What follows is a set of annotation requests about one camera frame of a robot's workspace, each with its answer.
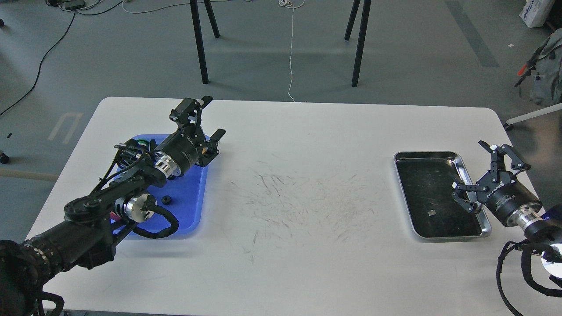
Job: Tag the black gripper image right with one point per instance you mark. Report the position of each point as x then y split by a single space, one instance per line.
499 189

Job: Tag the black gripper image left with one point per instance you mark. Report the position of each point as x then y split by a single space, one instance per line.
188 146

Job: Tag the small black gear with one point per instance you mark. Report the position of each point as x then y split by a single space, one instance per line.
166 200

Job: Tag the silver metal tray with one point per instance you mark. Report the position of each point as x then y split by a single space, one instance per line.
426 179

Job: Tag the blue plastic tray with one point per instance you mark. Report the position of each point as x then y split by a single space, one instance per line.
187 195

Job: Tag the black table leg pair left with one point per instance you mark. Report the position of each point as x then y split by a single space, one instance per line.
199 43

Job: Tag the black table leg pair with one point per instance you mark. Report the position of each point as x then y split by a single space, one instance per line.
361 36
199 43

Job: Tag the grey backpack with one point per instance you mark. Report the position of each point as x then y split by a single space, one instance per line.
544 68

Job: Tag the white cardboard box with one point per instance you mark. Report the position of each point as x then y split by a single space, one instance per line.
535 12

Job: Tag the black table leg pair right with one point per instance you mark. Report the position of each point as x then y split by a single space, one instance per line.
361 36

